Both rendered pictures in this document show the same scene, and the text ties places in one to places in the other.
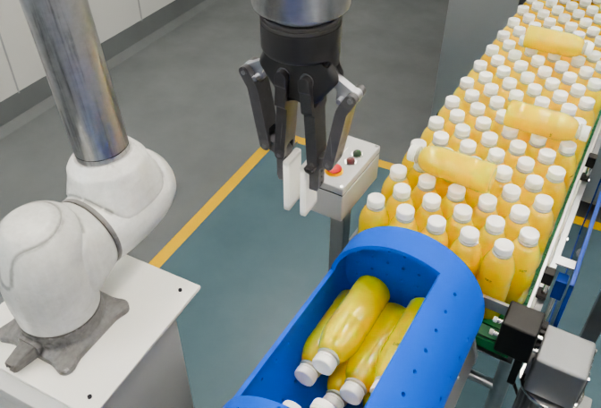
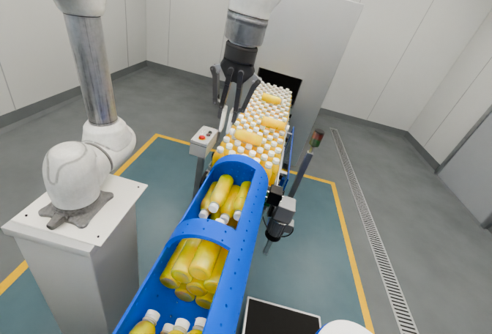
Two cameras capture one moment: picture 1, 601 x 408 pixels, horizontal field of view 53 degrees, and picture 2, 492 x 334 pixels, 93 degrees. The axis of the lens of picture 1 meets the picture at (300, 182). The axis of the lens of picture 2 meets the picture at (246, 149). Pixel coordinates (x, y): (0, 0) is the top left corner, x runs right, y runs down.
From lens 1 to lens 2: 23 cm
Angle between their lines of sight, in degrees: 22
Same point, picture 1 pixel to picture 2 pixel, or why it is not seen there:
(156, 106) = not seen: hidden behind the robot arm
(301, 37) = (247, 51)
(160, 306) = (129, 194)
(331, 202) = (201, 150)
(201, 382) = not seen: hidden behind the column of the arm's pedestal
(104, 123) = (108, 105)
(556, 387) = (285, 216)
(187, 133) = not seen: hidden behind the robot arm
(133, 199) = (119, 143)
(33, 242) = (72, 159)
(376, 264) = (226, 171)
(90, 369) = (97, 224)
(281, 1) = (244, 33)
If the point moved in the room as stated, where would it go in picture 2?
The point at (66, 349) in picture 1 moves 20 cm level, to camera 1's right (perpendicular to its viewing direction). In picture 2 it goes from (83, 215) to (141, 210)
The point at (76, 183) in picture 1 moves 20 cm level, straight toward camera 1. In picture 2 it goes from (90, 134) to (109, 163)
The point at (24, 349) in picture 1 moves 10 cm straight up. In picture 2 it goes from (58, 217) to (51, 197)
